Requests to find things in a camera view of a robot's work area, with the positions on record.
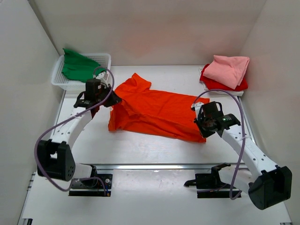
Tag orange t shirt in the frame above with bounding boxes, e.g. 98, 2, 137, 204
108, 73, 206, 143

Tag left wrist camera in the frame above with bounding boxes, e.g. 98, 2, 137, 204
92, 72, 109, 89

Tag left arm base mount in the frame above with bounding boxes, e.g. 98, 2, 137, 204
68, 165, 113, 197

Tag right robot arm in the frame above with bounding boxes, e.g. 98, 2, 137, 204
191, 101, 292, 210

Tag pink folded t shirt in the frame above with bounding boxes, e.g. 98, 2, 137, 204
203, 55, 250, 89

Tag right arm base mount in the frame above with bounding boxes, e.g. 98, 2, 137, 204
183, 163, 236, 198

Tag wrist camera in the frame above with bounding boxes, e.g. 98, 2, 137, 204
191, 102, 204, 112
92, 72, 109, 89

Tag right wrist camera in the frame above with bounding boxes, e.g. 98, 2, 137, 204
191, 102, 204, 112

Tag red folded t shirt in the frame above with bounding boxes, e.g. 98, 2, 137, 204
200, 64, 248, 91

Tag green t shirt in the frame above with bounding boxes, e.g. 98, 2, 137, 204
62, 48, 106, 83

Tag white plastic basket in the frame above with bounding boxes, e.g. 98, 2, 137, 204
51, 49, 111, 90

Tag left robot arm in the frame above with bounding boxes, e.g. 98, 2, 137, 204
35, 78, 122, 187

